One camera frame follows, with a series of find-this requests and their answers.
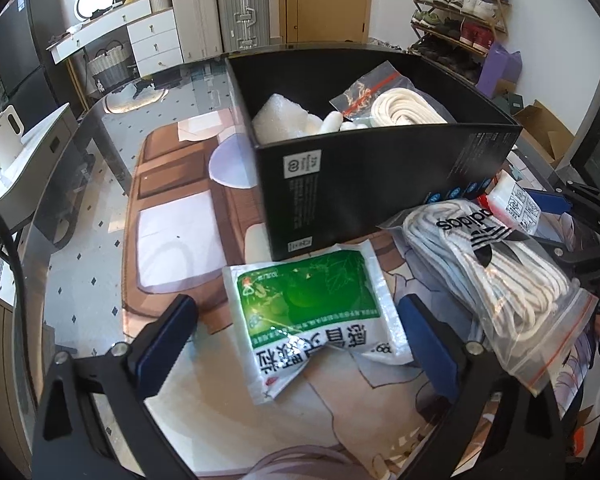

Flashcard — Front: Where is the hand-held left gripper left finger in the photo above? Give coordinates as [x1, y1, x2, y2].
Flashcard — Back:
[30, 294, 199, 480]

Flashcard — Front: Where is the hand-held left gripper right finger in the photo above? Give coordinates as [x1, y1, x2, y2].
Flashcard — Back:
[399, 294, 581, 480]

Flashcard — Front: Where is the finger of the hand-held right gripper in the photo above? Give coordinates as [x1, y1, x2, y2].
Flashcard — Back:
[540, 237, 600, 286]
[532, 182, 600, 241]

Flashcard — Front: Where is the green white medicine packet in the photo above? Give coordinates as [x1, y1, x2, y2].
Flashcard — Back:
[480, 172, 543, 235]
[222, 239, 415, 407]

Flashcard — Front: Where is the zip bag of white laces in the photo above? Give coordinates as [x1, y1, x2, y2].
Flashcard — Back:
[377, 199, 600, 398]

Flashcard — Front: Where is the black cardboard box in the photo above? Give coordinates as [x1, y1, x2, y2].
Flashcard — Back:
[224, 42, 523, 262]

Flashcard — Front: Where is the zip bag of white rope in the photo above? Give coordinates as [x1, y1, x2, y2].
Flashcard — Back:
[329, 61, 451, 128]

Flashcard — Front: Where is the white foam piece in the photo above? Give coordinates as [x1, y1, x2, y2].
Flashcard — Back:
[321, 110, 348, 134]

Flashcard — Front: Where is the white foam wrap bundle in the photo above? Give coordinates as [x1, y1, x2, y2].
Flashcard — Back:
[252, 92, 323, 144]

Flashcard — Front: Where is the open brown cardboard box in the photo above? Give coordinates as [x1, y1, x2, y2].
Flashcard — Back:
[512, 100, 576, 166]

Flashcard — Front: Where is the purple bag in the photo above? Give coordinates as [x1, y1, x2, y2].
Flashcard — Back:
[475, 42, 523, 101]

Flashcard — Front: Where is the beige cabinet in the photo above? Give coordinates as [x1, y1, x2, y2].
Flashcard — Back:
[0, 285, 36, 461]

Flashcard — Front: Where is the wooden shoe rack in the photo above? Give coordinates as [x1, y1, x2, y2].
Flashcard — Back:
[410, 0, 511, 68]

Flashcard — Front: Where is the group of sneakers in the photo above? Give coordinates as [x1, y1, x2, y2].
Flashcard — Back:
[411, 0, 510, 66]

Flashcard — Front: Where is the white side table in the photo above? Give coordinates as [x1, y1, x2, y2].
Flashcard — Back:
[0, 102, 81, 251]

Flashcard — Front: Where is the oval floor rug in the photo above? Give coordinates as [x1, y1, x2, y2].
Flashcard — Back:
[102, 85, 168, 113]

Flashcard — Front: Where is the white electric kettle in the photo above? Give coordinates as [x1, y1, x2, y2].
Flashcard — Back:
[0, 105, 25, 171]

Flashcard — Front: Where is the woven basket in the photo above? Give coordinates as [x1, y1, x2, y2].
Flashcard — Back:
[87, 42, 133, 86]

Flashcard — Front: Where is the wooden door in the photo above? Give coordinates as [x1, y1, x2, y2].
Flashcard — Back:
[285, 0, 376, 45]

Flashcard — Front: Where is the white drawer cabinet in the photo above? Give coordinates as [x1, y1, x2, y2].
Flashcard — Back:
[127, 7, 183, 78]

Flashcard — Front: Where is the white vanity desk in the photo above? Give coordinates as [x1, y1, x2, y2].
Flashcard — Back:
[47, 0, 153, 68]

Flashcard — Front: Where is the white suitcase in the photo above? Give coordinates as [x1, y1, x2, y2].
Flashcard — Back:
[170, 0, 224, 63]

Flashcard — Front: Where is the dark grey fridge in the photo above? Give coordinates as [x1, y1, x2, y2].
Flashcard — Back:
[0, 0, 73, 121]

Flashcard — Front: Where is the silver suitcase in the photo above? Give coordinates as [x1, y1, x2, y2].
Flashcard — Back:
[215, 0, 271, 52]

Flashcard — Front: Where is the black cable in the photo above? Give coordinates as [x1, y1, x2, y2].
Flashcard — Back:
[0, 200, 31, 346]

